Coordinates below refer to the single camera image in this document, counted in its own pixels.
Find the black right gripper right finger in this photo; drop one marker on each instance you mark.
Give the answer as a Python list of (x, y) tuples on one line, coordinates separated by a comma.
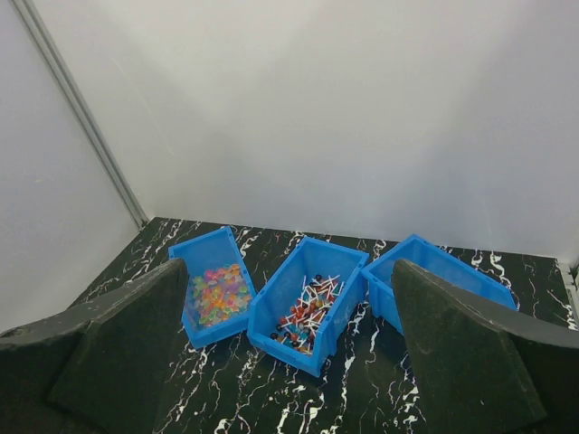
[(481, 367)]

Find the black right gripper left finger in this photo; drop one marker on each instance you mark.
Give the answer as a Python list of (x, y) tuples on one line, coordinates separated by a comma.
[(97, 367)]

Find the blue bin with star candies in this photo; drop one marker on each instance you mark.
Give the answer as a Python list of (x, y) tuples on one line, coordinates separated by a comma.
[(220, 289)]

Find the blue bin with lollipops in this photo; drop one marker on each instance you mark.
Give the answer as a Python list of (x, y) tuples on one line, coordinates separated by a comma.
[(305, 306)]

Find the aluminium corner post left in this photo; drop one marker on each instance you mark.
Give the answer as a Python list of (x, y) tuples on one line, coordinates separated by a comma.
[(79, 107)]

